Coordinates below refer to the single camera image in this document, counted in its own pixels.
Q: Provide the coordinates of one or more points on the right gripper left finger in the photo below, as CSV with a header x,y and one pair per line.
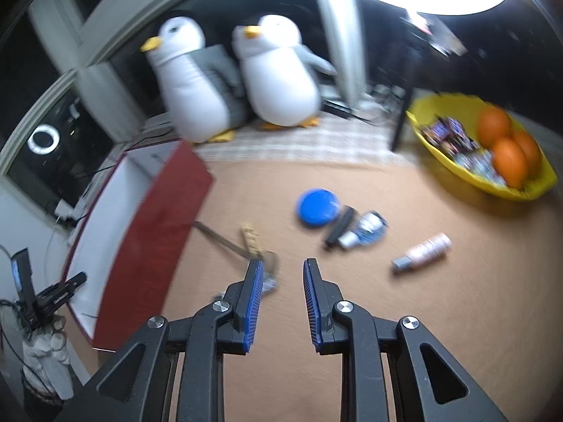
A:
x,y
174,366

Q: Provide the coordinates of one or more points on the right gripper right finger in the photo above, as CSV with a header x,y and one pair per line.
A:
x,y
397,365

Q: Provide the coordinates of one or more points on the red box white interior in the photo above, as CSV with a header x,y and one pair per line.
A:
x,y
131,239

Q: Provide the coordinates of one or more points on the patterned white lip balm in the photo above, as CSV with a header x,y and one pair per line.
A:
x,y
269,283

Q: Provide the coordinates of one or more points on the pink white bottle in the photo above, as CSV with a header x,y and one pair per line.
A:
x,y
422,254

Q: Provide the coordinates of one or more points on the grey metal spoon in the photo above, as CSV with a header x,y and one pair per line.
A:
x,y
270,260

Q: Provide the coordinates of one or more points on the black small tube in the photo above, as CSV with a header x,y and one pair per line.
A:
x,y
340,227

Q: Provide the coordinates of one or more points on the wooden clothespin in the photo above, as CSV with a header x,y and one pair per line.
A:
x,y
251,239

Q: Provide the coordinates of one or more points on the blue round tin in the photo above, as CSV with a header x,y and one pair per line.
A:
x,y
317,207

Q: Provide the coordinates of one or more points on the gloved left hand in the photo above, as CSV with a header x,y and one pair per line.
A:
x,y
47,361

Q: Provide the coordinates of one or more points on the white power strip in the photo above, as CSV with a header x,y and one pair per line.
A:
x,y
69,215

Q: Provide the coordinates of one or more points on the orange front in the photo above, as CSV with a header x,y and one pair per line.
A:
x,y
510,162

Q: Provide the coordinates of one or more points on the orange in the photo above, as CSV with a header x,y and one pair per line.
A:
x,y
493,124
531,150
510,162

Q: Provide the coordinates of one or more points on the candy pile in bowl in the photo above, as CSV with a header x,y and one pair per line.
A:
x,y
448,135

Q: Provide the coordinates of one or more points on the orange right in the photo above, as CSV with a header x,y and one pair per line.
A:
x,y
531,150

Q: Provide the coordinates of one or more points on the orange top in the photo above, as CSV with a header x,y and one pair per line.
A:
x,y
493,124

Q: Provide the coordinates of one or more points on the large plush penguin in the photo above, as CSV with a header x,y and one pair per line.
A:
x,y
200,85

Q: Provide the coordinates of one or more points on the yellow fruit bowl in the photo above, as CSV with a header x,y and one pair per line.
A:
x,y
467,109

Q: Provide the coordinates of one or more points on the black extension bar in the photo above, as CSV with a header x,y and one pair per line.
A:
x,y
336,109

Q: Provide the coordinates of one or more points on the small plush penguin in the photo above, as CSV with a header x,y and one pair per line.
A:
x,y
280,72

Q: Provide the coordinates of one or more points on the black light stand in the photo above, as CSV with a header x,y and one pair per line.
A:
x,y
417,46

